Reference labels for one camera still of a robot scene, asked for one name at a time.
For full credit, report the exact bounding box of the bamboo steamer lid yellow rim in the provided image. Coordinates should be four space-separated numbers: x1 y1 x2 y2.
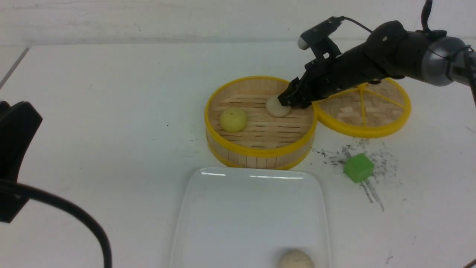
314 78 412 138

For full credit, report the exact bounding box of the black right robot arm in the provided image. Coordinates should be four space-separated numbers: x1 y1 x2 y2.
278 16 475 109

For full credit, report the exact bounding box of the white rectangular plate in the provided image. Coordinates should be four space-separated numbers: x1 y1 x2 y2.
168 167 333 268

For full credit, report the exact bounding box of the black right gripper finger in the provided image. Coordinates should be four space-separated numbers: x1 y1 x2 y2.
292 98 312 109
278 78 301 106

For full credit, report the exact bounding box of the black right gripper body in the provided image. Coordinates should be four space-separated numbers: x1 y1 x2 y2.
300 44 403 102

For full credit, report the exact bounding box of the white steamed bun front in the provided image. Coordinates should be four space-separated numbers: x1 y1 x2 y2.
277 250 315 268

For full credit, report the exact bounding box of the yellow-green steamed bun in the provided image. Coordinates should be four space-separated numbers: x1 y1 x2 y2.
219 108 248 133

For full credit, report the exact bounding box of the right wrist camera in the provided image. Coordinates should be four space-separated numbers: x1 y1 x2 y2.
297 16 344 61

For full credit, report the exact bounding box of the bamboo steamer basket yellow rim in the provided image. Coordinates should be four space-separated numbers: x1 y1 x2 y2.
204 76 318 170

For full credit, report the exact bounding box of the white steamed bun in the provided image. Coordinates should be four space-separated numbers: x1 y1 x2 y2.
265 95 291 118
277 250 315 268

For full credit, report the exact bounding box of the black left camera cable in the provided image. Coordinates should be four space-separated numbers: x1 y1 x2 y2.
0 179 113 268

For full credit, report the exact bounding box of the green foam cube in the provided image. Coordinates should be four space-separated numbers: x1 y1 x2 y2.
344 154 375 184

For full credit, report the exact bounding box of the right camera cable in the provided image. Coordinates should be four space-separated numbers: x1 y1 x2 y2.
342 0 434 36

